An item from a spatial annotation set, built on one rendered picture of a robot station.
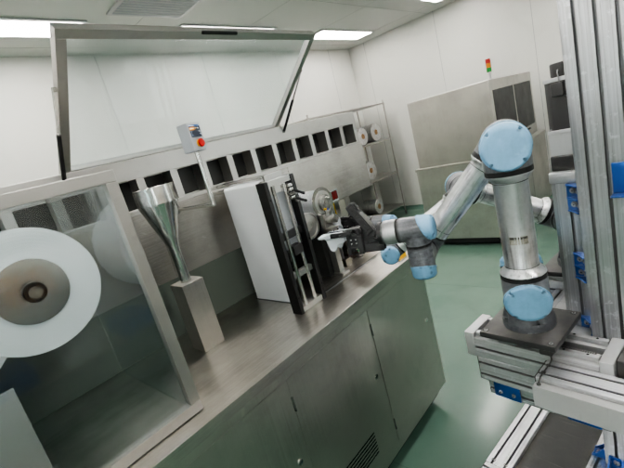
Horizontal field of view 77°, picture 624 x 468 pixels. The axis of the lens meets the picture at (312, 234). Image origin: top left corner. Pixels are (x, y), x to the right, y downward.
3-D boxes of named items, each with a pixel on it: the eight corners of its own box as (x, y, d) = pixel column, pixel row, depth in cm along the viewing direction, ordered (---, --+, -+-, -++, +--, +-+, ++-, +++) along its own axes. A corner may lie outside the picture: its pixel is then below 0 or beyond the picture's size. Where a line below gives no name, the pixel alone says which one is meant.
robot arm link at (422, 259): (440, 266, 124) (434, 233, 122) (436, 280, 114) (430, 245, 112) (416, 268, 128) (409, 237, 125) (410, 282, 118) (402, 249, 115)
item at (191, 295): (203, 357, 141) (149, 207, 129) (184, 351, 151) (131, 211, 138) (233, 337, 151) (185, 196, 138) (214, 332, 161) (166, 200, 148)
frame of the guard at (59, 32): (55, 36, 101) (41, 20, 103) (63, 188, 138) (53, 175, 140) (325, 38, 179) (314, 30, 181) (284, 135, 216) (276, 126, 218)
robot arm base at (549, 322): (564, 314, 123) (560, 286, 121) (546, 338, 114) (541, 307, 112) (514, 306, 135) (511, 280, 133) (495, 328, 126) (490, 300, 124)
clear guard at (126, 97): (62, 34, 107) (61, 33, 107) (68, 170, 141) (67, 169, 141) (308, 37, 180) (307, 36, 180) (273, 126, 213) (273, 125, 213)
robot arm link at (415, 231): (435, 244, 111) (430, 216, 109) (397, 249, 116) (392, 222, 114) (438, 236, 118) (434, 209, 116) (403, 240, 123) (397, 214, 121)
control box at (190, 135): (198, 150, 137) (188, 122, 135) (185, 154, 140) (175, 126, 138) (211, 148, 143) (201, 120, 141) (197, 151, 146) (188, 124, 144)
